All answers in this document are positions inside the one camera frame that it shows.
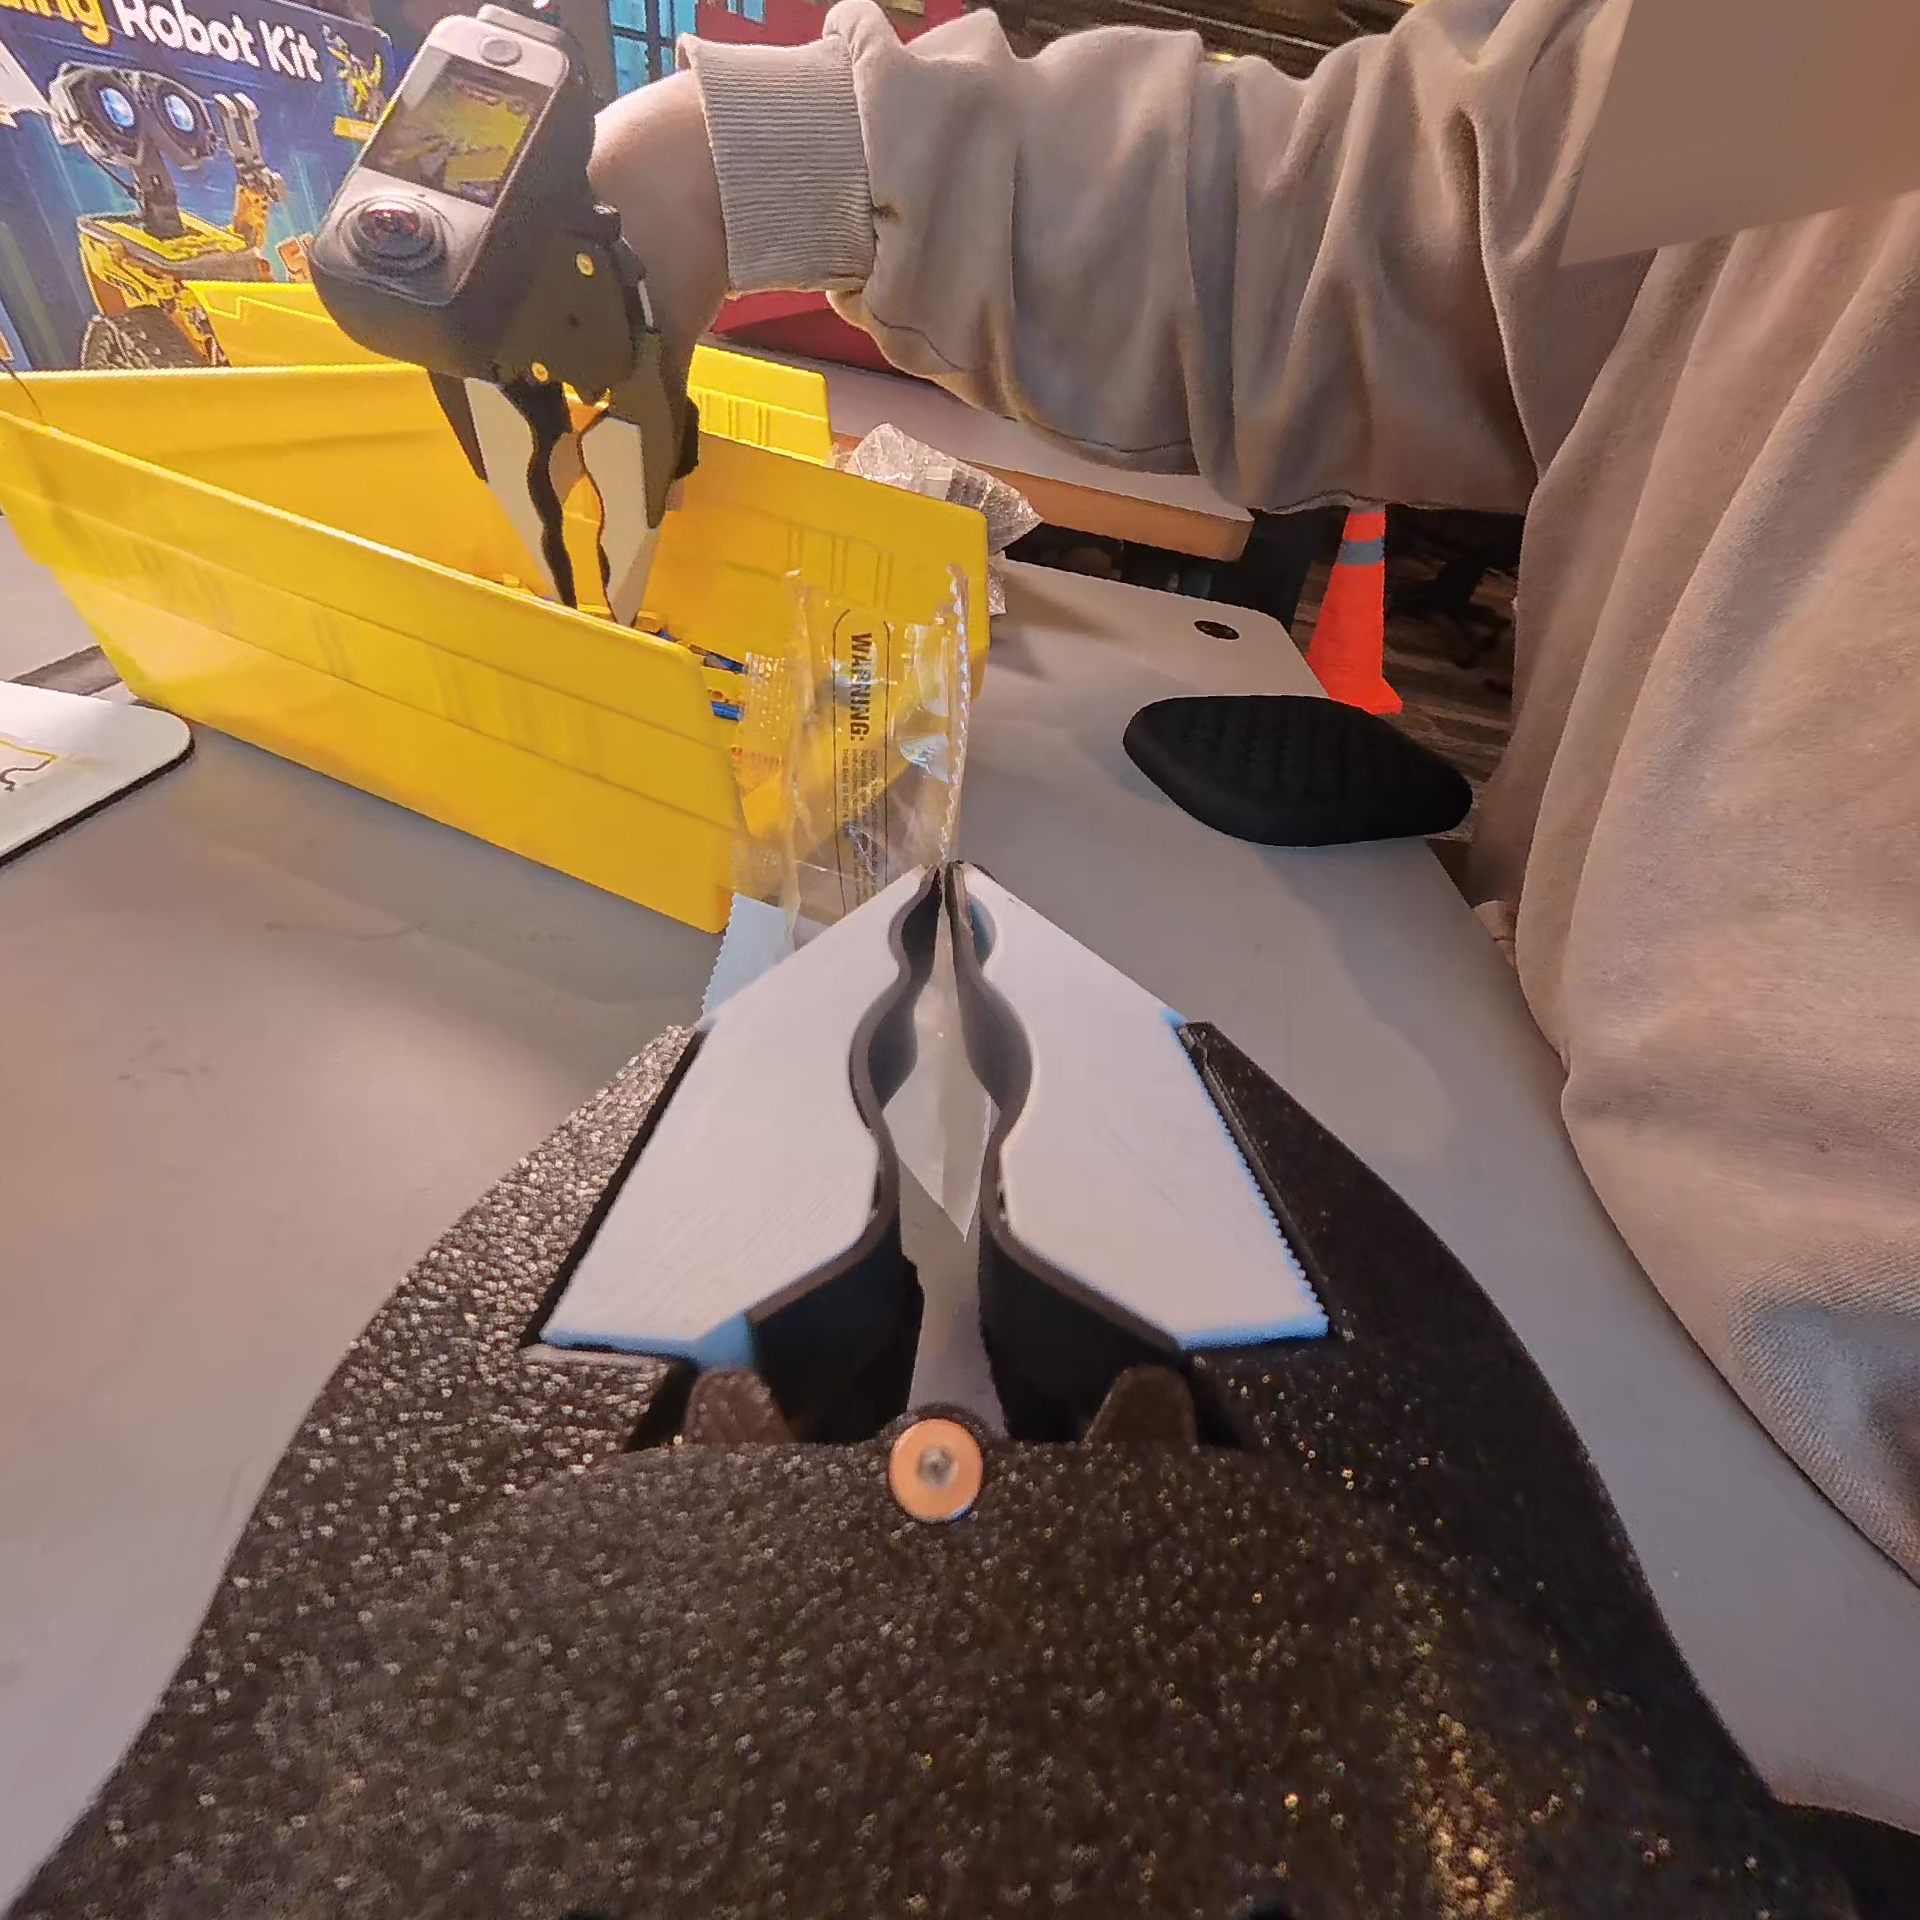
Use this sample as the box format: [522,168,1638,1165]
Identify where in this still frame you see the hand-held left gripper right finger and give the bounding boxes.
[950,869,1328,1378]

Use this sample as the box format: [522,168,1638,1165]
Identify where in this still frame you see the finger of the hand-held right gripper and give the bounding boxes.
[467,375,587,620]
[577,407,696,636]

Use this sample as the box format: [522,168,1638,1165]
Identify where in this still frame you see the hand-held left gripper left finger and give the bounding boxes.
[546,869,947,1368]

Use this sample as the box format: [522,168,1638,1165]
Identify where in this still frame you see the yellow bin with bricks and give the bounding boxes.
[198,277,840,471]
[0,353,994,935]

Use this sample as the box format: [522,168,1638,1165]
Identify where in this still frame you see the small clear bag white label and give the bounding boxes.
[721,572,982,1430]

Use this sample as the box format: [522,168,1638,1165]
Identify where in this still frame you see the person's right forearm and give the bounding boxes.
[687,0,1608,519]

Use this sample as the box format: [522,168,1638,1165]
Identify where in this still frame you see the grey desk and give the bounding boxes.
[0,360,1920,1920]

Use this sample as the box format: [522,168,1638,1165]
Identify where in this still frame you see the person's right hand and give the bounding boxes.
[585,61,736,351]

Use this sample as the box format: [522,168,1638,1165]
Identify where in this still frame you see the printed toy box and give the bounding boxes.
[0,0,415,378]

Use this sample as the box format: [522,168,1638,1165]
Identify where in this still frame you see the clear plastic bag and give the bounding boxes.
[842,420,1048,551]

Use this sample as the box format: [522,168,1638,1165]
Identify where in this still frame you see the black wrist rest pad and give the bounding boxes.
[1127,695,1480,849]

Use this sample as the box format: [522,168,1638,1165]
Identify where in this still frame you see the white printed sheet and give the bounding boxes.
[0,680,198,869]

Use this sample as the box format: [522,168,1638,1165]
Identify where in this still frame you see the orange traffic cone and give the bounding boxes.
[1305,504,1408,719]

